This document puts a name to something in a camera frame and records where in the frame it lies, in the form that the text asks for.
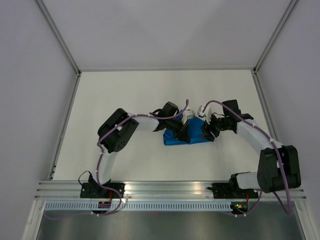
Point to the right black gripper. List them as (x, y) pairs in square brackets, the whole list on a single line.
[(207, 127)]

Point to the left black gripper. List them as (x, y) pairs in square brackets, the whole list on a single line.
[(182, 134)]

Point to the blue cloth napkin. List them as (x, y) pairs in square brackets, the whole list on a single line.
[(194, 131)]

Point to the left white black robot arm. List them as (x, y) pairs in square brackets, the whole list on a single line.
[(115, 133)]

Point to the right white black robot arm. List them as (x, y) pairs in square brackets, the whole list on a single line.
[(278, 164)]

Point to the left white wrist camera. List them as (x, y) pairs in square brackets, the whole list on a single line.
[(187, 114)]

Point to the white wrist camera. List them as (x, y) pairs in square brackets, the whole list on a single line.
[(204, 114), (187, 114)]

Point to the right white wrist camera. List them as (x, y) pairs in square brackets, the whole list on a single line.
[(204, 114)]

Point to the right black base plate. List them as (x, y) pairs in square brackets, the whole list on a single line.
[(223, 190)]

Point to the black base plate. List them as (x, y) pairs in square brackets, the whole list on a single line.
[(223, 190), (102, 191)]

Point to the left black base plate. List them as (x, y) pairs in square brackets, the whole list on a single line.
[(102, 191)]

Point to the white slotted cable duct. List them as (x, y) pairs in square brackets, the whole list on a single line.
[(216, 206)]

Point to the left aluminium frame post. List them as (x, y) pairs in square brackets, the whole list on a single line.
[(57, 35)]

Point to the aluminium frame post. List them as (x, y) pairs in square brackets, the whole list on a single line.
[(275, 34), (57, 35)]

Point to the aluminium mounting rail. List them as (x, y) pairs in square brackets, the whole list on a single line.
[(140, 191)]

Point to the right aluminium frame post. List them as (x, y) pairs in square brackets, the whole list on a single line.
[(275, 34)]

